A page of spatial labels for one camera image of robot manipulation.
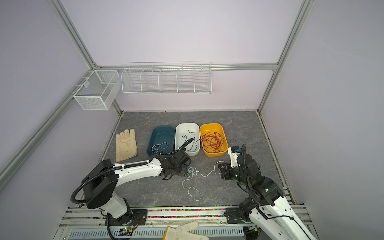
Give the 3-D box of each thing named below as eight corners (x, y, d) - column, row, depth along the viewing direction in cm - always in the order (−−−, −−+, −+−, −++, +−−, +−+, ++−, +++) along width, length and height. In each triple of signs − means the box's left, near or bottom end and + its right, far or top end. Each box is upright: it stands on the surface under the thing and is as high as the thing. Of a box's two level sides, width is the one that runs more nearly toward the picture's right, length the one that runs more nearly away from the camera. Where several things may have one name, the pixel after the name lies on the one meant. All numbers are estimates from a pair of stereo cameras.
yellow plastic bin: (199, 158, 97) (200, 153, 92) (199, 128, 112) (199, 123, 107) (227, 157, 97) (229, 153, 92) (223, 128, 112) (224, 123, 107)
